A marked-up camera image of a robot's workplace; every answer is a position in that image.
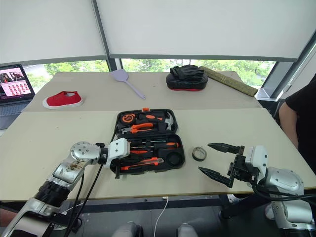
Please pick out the grey window side frame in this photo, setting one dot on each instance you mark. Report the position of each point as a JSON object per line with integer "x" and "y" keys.
{"x": 274, "y": 81}

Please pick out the orange black tape measure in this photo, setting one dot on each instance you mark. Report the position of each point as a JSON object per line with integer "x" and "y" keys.
{"x": 128, "y": 117}

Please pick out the long black orange screwdriver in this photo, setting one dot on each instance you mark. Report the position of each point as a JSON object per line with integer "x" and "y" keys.
{"x": 170, "y": 145}

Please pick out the grey rounded shape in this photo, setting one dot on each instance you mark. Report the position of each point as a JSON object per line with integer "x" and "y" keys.
{"x": 128, "y": 230}
{"x": 187, "y": 230}

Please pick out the green rolled mat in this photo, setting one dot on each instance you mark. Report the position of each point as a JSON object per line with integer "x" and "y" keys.
{"x": 229, "y": 81}

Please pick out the grey window pillar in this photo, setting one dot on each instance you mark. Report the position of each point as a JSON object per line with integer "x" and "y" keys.
{"x": 112, "y": 61}

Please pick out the black metal table frame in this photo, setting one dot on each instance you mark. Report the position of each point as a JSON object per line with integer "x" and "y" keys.
{"x": 138, "y": 202}

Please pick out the red canvas shoe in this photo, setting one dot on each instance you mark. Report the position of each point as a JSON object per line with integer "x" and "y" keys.
{"x": 61, "y": 100}

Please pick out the claw hammer orange black grip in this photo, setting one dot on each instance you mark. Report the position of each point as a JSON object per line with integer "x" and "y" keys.
{"x": 170, "y": 122}

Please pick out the lilac plastic spatula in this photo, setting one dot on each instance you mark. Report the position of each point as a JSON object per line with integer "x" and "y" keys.
{"x": 121, "y": 75}

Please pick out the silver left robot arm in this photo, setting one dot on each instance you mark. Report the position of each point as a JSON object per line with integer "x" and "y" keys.
{"x": 81, "y": 150}

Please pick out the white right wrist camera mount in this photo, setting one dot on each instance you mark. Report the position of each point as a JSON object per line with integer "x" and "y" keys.
{"x": 258, "y": 158}

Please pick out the open laptop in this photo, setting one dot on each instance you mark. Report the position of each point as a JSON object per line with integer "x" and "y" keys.
{"x": 14, "y": 85}

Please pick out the person in black clothes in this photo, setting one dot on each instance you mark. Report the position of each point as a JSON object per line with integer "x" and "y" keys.
{"x": 306, "y": 111}

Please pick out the black red boxing pad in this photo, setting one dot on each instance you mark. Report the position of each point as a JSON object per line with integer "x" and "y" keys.
{"x": 186, "y": 80}

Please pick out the orange black utility knife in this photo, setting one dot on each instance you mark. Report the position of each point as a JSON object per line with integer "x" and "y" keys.
{"x": 148, "y": 161}

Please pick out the white roller blind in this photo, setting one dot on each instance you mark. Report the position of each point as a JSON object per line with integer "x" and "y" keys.
{"x": 205, "y": 24}
{"x": 49, "y": 27}

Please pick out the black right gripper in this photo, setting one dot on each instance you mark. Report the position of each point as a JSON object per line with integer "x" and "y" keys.
{"x": 243, "y": 170}

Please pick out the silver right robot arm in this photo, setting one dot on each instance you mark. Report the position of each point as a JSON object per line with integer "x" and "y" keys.
{"x": 286, "y": 180}

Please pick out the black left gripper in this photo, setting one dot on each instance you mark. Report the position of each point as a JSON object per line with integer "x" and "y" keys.
{"x": 116, "y": 163}

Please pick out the black tool case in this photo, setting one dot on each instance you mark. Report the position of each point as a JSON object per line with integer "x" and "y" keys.
{"x": 172, "y": 128}

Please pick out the person's bare forearm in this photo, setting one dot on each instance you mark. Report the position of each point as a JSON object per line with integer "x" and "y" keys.
{"x": 287, "y": 128}

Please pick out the black electrical tape roll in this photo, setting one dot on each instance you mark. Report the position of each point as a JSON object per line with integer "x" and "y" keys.
{"x": 195, "y": 155}

